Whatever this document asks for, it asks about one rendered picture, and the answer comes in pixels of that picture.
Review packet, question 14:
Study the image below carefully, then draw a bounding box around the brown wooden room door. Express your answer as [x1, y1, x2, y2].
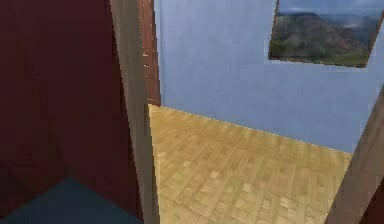
[137, 0, 162, 108]

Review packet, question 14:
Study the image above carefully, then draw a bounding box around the framed landscape picture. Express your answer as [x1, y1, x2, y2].
[267, 0, 384, 69]

